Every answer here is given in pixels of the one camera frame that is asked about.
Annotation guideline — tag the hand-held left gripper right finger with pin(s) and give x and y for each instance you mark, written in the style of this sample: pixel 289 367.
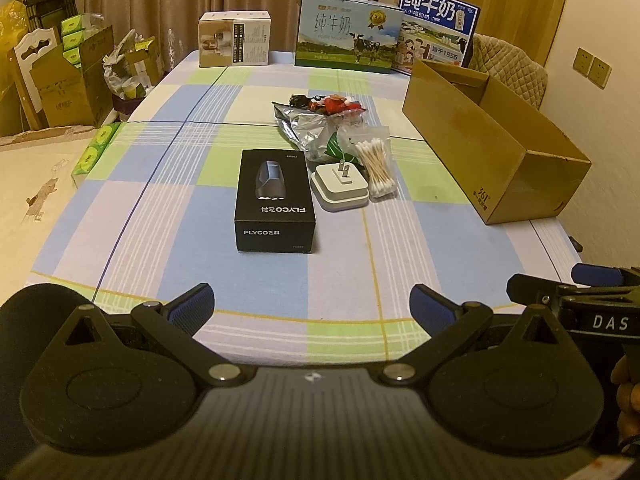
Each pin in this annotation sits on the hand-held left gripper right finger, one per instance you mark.
pixel 430 305

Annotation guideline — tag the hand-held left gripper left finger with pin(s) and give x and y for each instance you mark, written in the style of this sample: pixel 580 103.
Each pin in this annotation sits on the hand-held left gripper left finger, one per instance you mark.
pixel 192 305

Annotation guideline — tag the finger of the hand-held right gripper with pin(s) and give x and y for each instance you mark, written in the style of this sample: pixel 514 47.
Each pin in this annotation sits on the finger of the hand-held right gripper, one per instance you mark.
pixel 597 274
pixel 532 290

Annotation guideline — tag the black shaver box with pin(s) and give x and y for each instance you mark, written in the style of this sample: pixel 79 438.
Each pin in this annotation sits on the black shaver box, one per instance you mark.
pixel 275 210

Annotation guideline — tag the white charger plug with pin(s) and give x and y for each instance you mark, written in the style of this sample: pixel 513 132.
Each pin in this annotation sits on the white charger plug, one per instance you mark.
pixel 332 195

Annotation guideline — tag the bag of cotton swabs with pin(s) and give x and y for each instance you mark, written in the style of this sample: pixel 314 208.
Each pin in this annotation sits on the bag of cotton swabs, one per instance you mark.
pixel 375 160

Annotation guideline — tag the brown cardboard box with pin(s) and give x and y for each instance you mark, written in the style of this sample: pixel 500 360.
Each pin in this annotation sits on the brown cardboard box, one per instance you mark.
pixel 465 135

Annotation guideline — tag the small green packet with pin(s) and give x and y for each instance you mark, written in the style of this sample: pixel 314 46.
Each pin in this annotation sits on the small green packet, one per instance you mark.
pixel 334 149

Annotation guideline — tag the silver foil bag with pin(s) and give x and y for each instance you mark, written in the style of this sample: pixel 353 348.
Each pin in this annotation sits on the silver foil bag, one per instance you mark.
pixel 305 130

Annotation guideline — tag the red and white toy figure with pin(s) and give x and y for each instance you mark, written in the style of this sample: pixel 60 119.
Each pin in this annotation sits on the red and white toy figure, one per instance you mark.
pixel 342 104

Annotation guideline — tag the person's right hand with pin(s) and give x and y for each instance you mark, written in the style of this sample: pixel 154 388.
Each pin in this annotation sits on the person's right hand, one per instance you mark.
pixel 625 370

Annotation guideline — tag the checkered tablecloth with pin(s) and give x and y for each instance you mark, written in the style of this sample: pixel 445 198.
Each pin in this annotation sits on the checkered tablecloth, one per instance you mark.
pixel 175 260

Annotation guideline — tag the green tissue pack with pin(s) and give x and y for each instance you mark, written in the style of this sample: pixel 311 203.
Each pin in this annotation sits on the green tissue pack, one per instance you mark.
pixel 105 135
pixel 73 56
pixel 72 41
pixel 71 25
pixel 87 162

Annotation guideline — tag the beige embroidered cloth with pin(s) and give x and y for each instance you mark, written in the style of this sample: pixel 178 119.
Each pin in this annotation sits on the beige embroidered cloth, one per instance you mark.
pixel 30 210

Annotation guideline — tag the dark bin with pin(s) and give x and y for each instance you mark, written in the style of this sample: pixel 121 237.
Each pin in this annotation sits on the dark bin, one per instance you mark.
pixel 125 107

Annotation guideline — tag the quilted chair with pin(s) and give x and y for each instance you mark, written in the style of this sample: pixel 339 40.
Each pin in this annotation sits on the quilted chair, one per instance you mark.
pixel 515 70

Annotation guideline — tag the large open cardboard box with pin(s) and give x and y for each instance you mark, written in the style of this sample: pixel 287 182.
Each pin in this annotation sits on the large open cardboard box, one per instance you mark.
pixel 65 95

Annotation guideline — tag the clear plastic bag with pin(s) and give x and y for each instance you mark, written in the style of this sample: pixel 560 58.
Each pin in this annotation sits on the clear plastic bag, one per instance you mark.
pixel 117 70

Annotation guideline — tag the small open cardboard box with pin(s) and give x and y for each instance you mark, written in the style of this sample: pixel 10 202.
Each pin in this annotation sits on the small open cardboard box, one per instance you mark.
pixel 145 60

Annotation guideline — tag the beige product box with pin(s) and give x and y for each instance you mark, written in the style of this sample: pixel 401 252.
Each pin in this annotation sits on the beige product box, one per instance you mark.
pixel 235 40

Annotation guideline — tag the wooden door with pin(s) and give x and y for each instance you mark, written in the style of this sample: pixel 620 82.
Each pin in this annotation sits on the wooden door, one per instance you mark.
pixel 510 0

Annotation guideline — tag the green milk carton box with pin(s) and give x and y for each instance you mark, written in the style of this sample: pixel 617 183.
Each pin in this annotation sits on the green milk carton box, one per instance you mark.
pixel 340 30

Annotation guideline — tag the blue milk carton box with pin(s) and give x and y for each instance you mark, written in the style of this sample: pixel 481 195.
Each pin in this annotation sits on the blue milk carton box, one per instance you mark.
pixel 440 15

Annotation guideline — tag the white chair back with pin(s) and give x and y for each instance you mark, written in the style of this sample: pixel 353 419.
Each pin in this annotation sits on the white chair back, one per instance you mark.
pixel 32 45

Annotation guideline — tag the yellow plastic bag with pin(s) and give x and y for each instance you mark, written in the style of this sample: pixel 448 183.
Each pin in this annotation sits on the yellow plastic bag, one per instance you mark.
pixel 12 35

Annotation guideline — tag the wall socket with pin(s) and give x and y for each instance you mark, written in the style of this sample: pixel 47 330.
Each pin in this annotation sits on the wall socket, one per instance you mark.
pixel 600 72
pixel 582 61

